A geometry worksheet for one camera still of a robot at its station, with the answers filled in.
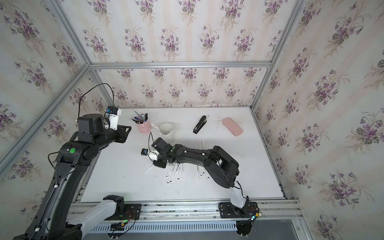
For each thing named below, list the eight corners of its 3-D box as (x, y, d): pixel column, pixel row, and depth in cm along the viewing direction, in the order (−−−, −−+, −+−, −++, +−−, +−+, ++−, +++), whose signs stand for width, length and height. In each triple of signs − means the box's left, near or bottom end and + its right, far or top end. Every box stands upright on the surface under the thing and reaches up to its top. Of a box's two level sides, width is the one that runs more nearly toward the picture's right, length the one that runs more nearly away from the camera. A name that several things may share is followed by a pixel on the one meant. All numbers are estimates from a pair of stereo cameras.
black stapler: (192, 132, 106) (192, 128, 103) (203, 118, 115) (203, 114, 111) (196, 134, 105) (197, 131, 101) (207, 120, 113) (207, 116, 110)
